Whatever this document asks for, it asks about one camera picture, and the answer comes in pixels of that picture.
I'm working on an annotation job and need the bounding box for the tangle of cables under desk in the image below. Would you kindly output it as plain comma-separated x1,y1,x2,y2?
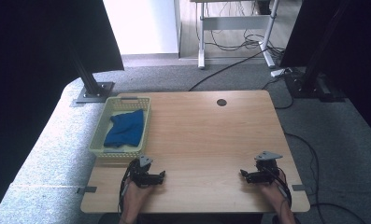
205,0,285,59

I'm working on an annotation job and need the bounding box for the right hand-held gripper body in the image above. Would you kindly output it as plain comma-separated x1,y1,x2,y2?
253,150,284,185

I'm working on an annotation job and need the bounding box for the person's left hand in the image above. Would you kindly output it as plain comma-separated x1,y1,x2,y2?
121,180,156,219

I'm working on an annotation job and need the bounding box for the person's right hand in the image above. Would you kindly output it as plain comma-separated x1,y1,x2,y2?
260,172,292,210

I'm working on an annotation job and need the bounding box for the blue t-shirt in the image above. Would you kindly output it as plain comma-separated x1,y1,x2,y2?
103,108,145,148

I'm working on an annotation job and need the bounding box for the white power strip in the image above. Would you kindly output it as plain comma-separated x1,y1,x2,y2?
270,67,293,78

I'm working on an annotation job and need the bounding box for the black power strip cable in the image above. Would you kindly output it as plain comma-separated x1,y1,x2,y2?
262,76,295,110

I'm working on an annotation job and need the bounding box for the long black floor cable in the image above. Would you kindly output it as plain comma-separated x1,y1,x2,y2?
188,46,270,92

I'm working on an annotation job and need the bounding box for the white desk frame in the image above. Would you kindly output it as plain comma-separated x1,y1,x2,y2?
191,0,280,69

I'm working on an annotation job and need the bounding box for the person's dark clothing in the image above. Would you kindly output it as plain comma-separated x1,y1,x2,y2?
97,213,301,224

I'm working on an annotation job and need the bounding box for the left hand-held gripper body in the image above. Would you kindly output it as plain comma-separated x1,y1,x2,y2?
128,154,159,189

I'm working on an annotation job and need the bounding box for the black stand with grey base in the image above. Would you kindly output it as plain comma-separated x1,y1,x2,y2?
68,43,116,107

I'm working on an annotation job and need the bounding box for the looped black floor cable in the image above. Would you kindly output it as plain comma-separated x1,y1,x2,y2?
310,203,368,224

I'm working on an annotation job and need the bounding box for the pale green plastic basket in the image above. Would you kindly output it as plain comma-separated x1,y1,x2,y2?
88,96,152,161

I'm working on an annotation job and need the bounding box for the thin black floor cable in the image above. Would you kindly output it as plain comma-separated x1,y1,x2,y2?
284,132,321,224

